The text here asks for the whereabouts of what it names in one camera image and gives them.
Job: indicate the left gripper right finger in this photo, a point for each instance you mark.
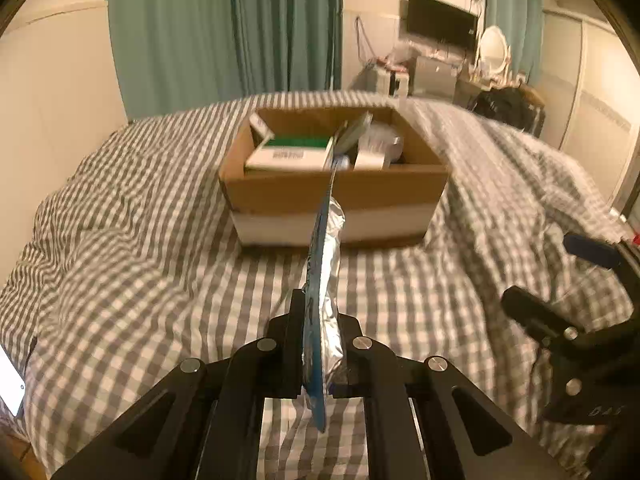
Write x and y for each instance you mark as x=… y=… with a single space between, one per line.
x=353 y=378

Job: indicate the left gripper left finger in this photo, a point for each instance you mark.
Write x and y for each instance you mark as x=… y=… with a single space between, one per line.
x=281 y=367

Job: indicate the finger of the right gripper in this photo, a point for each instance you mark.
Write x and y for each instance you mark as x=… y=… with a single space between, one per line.
x=537 y=318
x=599 y=252

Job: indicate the blue blister pack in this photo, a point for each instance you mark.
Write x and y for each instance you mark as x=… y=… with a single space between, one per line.
x=322 y=343

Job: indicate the green white medicine box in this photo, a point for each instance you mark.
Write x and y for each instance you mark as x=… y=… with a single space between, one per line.
x=291 y=154

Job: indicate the clear plastic round container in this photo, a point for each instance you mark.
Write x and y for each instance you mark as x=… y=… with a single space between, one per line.
x=385 y=140

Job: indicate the black bag on chair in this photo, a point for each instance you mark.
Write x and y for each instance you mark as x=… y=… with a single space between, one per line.
x=510 y=106

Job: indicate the open cardboard box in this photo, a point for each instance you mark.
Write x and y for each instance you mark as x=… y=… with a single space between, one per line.
x=390 y=207

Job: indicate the white labelled medicine box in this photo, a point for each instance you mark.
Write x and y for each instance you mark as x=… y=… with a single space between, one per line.
x=372 y=157

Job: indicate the white oval vanity mirror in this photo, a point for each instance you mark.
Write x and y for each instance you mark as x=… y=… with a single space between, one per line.
x=493 y=54

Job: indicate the white ointment tube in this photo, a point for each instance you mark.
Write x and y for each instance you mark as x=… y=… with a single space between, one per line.
x=260 y=129

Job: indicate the small grey refrigerator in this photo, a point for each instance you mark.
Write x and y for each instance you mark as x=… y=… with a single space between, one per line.
x=432 y=78

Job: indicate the lit smartphone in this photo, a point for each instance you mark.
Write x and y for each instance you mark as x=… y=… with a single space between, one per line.
x=12 y=385

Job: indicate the green curtain by window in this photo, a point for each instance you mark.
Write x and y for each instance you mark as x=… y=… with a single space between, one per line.
x=521 y=23

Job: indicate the green curtain behind bed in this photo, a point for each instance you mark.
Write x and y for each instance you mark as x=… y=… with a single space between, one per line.
x=174 y=55

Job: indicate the wall mounted black television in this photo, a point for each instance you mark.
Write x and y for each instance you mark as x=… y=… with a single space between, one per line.
x=443 y=23

